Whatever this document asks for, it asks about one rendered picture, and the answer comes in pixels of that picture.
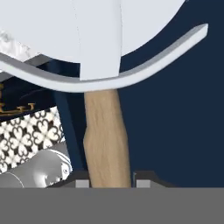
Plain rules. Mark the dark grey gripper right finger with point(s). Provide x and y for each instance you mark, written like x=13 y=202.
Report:
x=145 y=179

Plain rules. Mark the grey white rounded object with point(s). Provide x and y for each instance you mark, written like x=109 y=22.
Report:
x=38 y=170

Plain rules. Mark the navy blue drawer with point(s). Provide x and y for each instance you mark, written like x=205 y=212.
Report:
x=175 y=122

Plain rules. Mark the navy blue cabinet front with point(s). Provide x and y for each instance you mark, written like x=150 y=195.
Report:
x=17 y=93

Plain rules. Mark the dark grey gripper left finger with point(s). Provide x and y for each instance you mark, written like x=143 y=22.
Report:
x=79 y=179

